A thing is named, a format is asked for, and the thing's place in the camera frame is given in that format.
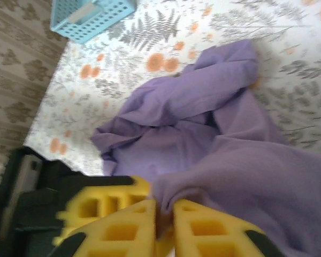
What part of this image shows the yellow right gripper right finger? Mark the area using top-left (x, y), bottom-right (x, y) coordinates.
top-left (172, 199), bottom-right (287, 257)

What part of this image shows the purple t-shirt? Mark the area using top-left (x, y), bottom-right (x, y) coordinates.
top-left (90, 39), bottom-right (321, 257)

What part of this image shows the light blue plastic basket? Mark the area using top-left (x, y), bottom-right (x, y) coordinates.
top-left (50, 0), bottom-right (137, 45)

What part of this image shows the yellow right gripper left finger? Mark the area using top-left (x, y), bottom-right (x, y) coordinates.
top-left (52, 199), bottom-right (157, 257)

